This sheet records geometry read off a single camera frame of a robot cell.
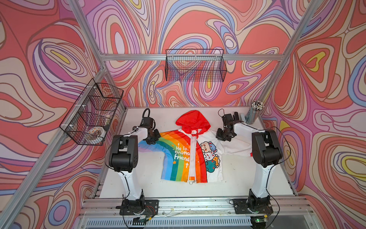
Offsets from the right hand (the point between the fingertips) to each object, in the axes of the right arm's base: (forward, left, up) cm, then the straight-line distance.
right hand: (219, 140), depth 100 cm
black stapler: (+19, -16, +5) cm, 25 cm away
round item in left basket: (-9, +69, +29) cm, 76 cm away
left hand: (+3, +43, +2) cm, 43 cm away
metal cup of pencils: (+14, -24, +13) cm, 31 cm away
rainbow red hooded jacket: (-10, +19, +1) cm, 22 cm away
